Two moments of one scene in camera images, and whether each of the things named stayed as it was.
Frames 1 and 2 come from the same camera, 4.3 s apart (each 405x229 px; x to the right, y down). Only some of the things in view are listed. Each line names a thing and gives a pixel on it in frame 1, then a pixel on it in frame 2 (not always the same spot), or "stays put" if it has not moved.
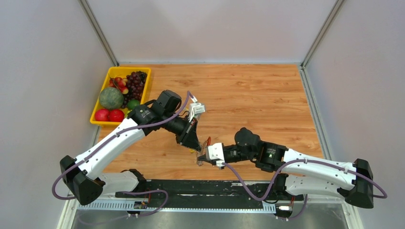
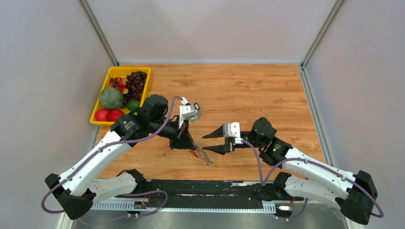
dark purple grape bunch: [135, 81] stays put
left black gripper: [188, 138] -> [182, 139]
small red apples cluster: [120, 83] stays put
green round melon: [111, 98] stays put
